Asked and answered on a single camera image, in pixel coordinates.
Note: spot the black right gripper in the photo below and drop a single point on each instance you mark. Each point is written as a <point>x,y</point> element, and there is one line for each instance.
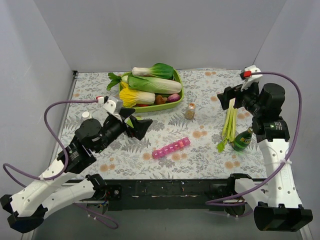
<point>236,94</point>

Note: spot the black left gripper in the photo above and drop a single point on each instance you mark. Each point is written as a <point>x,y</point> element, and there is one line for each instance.
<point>127,122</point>

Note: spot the clear pill bottle yellow capsules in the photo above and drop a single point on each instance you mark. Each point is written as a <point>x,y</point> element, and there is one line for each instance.
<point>190,111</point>

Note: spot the pink weekly pill organizer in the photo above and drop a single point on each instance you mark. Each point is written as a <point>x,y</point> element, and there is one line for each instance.
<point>171,148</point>

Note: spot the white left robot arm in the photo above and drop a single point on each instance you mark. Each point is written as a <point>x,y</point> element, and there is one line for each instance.
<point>45,195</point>

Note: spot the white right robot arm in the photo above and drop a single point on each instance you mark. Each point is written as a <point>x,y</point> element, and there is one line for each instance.
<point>280,209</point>

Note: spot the round green cabbage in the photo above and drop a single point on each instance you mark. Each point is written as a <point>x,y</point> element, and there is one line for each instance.
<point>129,122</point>

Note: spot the lime green plastic basket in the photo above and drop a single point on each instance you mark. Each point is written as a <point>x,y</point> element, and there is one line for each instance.
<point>142,108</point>

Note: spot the yellow napa cabbage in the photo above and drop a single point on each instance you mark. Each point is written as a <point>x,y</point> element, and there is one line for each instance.
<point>132,97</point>

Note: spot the brown shiitake mushroom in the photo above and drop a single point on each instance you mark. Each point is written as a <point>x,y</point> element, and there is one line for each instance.
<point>160,100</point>

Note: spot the celery stalk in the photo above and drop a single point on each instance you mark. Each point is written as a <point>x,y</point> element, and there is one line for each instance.
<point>228,134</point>

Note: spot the green napa cabbage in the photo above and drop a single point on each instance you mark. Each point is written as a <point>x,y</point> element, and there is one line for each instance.
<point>153,85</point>

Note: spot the white radish with leaves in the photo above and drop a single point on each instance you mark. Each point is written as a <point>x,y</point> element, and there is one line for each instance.
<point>117,79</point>

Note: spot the purple red onion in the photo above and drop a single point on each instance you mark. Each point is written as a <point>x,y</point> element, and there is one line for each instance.
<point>173,98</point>

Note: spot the small white blue pill bottle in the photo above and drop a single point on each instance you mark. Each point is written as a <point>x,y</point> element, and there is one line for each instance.
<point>86,115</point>

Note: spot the green glass bottle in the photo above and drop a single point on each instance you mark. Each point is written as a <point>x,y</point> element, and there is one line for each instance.
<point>242,140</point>

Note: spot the floral patterned tablecloth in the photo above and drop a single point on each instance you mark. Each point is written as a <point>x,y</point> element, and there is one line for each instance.
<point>131,159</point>

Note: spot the green bok choy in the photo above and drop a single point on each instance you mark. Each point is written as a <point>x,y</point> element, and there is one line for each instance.
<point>158,70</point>

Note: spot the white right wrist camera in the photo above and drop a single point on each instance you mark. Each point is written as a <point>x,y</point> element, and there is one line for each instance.
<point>250,75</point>

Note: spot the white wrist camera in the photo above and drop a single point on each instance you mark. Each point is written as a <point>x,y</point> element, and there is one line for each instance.
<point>250,75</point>
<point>111,104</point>

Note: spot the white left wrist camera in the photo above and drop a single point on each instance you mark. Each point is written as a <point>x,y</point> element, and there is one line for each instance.
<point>111,104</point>

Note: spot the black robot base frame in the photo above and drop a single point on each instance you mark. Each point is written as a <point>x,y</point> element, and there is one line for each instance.
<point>163,194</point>

